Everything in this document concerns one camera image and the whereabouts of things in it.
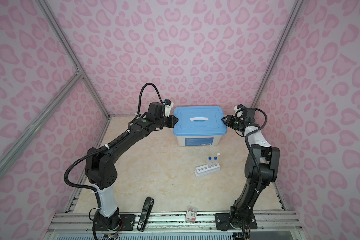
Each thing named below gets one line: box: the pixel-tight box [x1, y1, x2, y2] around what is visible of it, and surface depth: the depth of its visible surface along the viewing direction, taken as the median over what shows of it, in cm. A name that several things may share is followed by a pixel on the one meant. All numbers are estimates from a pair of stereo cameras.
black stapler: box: [136, 196, 155, 232], surface depth 75 cm
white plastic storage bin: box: [176, 135, 222, 147], surface depth 97 cm
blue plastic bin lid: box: [173, 105, 227, 136], surface depth 95 cm
